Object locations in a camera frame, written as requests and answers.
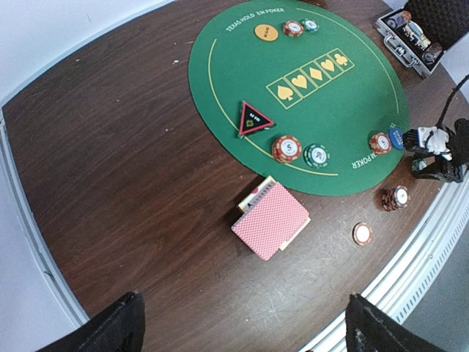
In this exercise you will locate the orange big blind button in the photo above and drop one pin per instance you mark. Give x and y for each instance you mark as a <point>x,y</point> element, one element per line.
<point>266,32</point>

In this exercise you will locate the front aluminium rail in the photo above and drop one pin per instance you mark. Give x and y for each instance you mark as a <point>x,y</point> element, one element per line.
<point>401,285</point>

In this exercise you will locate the green poker chip stack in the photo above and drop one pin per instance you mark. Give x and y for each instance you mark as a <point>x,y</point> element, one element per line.
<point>417,166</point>

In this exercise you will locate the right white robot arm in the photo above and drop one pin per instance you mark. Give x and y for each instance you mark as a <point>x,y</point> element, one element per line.
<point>457,138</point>

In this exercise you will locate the orange chips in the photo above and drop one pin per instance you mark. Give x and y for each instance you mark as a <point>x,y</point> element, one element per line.
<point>286,149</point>
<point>380,144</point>
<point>293,29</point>

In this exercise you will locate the round green poker mat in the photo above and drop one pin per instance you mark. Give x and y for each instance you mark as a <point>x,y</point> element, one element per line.
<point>333,87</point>

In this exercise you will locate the dark red poker chip stack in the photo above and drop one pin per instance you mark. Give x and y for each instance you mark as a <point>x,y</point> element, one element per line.
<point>395,198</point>

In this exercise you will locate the green chips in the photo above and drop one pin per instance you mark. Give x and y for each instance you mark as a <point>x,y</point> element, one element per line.
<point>316,156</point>
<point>309,25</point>

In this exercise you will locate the left aluminium frame post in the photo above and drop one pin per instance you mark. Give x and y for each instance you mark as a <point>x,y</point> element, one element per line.
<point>42,257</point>

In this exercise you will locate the orange poker chip stack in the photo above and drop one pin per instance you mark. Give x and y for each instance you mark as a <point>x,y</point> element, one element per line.
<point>362,234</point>

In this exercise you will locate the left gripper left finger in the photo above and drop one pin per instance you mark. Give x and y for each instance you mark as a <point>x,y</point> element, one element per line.
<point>119,327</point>

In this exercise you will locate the aluminium poker chip case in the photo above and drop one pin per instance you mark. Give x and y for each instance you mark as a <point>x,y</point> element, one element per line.
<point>419,32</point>

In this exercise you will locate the blue small blind button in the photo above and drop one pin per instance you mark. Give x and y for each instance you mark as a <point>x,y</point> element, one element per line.
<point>396,137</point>

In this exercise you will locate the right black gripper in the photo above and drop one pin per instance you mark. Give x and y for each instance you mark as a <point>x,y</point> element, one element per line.
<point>449,168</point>

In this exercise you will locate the black red triangular dealer button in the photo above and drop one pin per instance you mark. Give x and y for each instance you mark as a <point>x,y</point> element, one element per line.
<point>253,121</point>

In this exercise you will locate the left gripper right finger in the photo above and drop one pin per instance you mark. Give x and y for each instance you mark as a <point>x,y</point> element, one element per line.
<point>370,329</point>

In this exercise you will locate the red backed card deck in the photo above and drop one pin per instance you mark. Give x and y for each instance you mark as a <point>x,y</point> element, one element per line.
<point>272,222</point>

